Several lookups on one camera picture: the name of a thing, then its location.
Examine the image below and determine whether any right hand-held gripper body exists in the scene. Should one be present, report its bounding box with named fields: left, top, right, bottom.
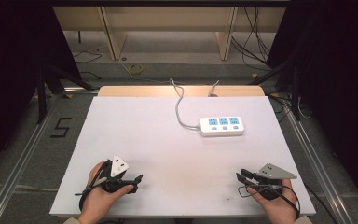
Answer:
left=251, top=162, right=298, bottom=201

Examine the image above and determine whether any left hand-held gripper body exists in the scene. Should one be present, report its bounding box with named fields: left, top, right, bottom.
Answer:
left=101, top=154, right=130, bottom=194

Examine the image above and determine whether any person's right hand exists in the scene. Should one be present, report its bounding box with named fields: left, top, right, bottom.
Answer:
left=246, top=179, right=298, bottom=224

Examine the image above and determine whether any person's left hand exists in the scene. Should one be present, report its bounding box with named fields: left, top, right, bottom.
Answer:
left=78, top=161, right=135, bottom=224

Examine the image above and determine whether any white power strip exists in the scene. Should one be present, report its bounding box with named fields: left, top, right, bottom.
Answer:
left=199, top=116, right=245, bottom=137

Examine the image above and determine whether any black metal stand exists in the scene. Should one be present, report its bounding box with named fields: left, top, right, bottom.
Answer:
left=34, top=62, right=96, bottom=125
left=247, top=57, right=303, bottom=122

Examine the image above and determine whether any yellow tape roll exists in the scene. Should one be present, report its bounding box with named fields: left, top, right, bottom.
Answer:
left=128, top=63, right=145, bottom=76

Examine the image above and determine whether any dark curtain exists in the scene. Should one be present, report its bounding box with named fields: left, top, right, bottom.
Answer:
left=0, top=0, right=82, bottom=181

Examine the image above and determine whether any beige wooden desk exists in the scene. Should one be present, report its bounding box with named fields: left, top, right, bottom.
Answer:
left=52, top=6, right=287, bottom=62

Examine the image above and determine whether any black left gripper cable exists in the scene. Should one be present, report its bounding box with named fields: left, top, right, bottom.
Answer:
left=74, top=161, right=110, bottom=213

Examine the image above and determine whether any aluminium floor rail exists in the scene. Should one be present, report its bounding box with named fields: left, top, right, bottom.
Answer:
left=269, top=92, right=357, bottom=224
left=0, top=87, right=101, bottom=224

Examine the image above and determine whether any grey power strip cable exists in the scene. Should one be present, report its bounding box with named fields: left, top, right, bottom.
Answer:
left=169, top=77, right=201, bottom=132

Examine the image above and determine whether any white cable with plug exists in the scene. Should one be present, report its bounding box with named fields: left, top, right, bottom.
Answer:
left=208, top=79, right=221, bottom=98

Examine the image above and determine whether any thin black floor cable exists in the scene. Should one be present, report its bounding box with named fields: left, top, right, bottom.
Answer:
left=72, top=49, right=103, bottom=80

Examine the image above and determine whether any bundle of black floor cables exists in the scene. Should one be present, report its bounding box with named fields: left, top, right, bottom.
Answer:
left=230, top=6, right=282, bottom=73

